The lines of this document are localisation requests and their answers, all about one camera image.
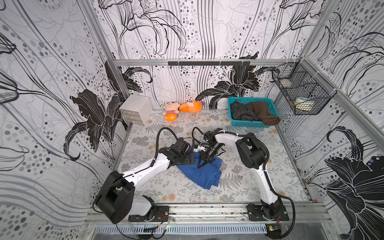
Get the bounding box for aluminium front rail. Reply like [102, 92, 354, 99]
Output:
[156, 202, 332, 224]

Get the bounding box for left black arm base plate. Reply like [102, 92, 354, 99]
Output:
[128, 206, 170, 223]

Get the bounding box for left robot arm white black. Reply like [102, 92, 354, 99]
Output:
[94, 138, 194, 224]

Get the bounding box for blue long pants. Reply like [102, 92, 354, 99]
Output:
[177, 152, 222, 190]

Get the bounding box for pink pig plush toy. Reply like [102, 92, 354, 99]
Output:
[163, 102, 180, 122]

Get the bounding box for dark grey folded garment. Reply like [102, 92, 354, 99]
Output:
[230, 101, 257, 122]

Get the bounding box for brown folded garment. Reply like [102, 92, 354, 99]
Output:
[247, 101, 281, 126]

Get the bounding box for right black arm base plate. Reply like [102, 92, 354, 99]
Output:
[247, 204, 290, 222]

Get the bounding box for white mini drawer cabinet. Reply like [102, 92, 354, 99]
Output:
[120, 95, 153, 125]

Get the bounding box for white item in wire basket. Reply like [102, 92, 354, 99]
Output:
[294, 97, 315, 112]

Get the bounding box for white slotted cable duct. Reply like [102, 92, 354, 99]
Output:
[95, 224, 267, 235]

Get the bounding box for black wire wall basket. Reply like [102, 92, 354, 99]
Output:
[272, 60, 337, 115]

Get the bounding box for teal plastic basket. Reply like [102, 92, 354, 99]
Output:
[228, 97, 281, 128]

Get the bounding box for orange fish plush toy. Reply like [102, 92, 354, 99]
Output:
[179, 100, 206, 113]

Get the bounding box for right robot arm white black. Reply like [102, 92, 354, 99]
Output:
[198, 128, 289, 221]

